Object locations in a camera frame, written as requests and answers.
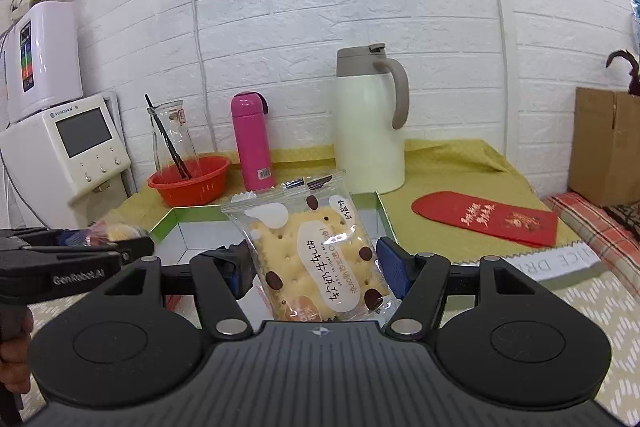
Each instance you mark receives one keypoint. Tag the white water purifier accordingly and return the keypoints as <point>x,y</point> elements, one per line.
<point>50,57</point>

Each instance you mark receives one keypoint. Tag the yellow-green tablecloth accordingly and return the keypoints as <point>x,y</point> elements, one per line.
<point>450,167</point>

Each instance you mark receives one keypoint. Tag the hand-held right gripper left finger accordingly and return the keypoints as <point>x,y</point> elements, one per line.
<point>239,279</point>

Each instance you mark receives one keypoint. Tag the dark patterned cloth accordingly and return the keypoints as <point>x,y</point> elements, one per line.
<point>625,217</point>

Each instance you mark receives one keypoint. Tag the cream thermal jug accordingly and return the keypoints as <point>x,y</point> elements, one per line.
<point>367,132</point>

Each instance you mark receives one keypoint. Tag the white paper sign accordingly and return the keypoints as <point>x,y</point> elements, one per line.
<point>555,262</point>

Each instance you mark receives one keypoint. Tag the red envelope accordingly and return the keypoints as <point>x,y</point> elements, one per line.
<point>480,217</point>

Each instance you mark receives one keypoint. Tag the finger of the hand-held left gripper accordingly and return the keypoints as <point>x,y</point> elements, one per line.
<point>30,238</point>
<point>110,249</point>

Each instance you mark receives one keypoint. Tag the black straw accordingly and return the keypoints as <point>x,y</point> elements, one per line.
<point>165,132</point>

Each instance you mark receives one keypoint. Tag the clear soda cracker packet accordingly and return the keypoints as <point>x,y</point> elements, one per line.
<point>300,247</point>

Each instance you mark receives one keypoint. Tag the cream water dispenser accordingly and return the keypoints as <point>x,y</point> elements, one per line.
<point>50,177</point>

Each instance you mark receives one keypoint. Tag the beige patterned tablecloth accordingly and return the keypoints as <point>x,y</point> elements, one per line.
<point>600,322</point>

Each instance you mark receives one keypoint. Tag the person's left hand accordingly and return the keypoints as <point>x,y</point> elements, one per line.
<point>17,352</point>

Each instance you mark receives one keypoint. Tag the green cardboard box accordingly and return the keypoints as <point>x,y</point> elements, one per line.
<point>167,227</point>

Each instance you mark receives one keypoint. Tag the small yellow snack packet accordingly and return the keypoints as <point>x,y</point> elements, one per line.
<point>120,232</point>

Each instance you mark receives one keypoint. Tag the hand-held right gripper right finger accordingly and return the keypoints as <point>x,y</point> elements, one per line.
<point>392,269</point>

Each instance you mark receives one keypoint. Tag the orange plaid cloth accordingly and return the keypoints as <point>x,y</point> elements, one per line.
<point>595,227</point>

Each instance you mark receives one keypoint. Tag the light blue plastic item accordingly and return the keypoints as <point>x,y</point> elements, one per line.
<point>635,2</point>

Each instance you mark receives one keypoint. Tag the brown cardboard box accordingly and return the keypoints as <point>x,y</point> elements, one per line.
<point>605,142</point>

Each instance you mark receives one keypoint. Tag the pink thermos bottle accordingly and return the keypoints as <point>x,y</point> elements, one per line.
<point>252,142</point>

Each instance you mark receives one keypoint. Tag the glass carafe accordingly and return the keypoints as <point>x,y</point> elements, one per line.
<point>172,132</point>

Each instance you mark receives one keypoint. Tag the red plastic basket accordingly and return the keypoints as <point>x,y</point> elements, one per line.
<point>192,189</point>

